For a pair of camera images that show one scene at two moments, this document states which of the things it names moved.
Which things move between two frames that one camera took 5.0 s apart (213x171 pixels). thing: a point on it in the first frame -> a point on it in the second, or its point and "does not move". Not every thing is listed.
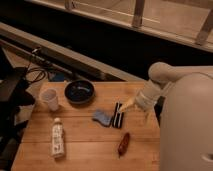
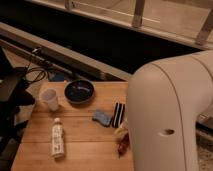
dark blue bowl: x=79 y=91 does not move
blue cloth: x=103 y=117 does not move
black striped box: x=117 y=119 does not move
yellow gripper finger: x=132 y=102 -> x=121 y=131
